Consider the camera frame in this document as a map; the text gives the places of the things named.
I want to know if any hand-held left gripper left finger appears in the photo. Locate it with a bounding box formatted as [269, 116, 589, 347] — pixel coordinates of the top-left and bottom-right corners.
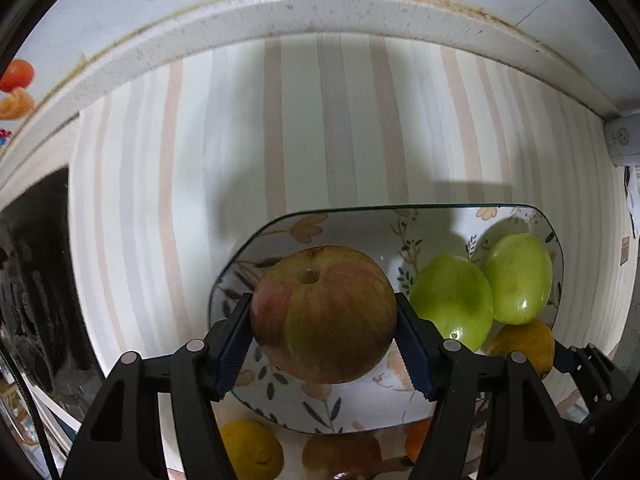
[60, 292, 252, 480]

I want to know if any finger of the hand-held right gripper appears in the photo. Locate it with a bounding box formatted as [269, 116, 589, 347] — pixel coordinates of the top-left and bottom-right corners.
[552, 342, 633, 426]

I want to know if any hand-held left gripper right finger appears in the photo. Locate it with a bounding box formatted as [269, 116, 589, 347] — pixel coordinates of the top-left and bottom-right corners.
[394, 292, 586, 480]

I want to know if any red and green apple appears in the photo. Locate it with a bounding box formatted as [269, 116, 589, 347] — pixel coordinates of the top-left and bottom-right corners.
[250, 245, 399, 385]

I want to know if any floral ceramic plate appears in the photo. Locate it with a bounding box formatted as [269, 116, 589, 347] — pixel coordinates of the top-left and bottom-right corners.
[208, 204, 563, 435]

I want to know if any yellow lemon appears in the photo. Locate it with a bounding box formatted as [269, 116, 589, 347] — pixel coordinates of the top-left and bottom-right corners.
[218, 420, 285, 480]
[486, 319, 556, 381]

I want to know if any orange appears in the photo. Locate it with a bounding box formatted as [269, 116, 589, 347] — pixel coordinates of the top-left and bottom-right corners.
[404, 419, 433, 463]

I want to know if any brownish red apple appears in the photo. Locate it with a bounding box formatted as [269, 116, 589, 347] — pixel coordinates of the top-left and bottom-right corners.
[301, 432, 383, 480]

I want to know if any black glass panel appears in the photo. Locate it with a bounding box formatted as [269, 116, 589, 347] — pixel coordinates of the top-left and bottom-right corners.
[0, 166, 103, 423]

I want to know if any striped tablecloth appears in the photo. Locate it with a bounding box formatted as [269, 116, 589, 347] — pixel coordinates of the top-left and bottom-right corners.
[69, 30, 632, 480]

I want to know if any white power socket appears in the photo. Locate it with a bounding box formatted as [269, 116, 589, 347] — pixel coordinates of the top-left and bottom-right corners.
[603, 114, 640, 167]

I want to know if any black cable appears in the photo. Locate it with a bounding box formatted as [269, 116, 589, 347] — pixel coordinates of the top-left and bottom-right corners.
[0, 347, 60, 480]

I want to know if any orange slice wall sticker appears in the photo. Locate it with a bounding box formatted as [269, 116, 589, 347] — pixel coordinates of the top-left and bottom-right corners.
[0, 88, 36, 121]

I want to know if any red tomato wall sticker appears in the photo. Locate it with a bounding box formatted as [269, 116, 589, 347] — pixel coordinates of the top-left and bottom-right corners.
[0, 59, 36, 93]

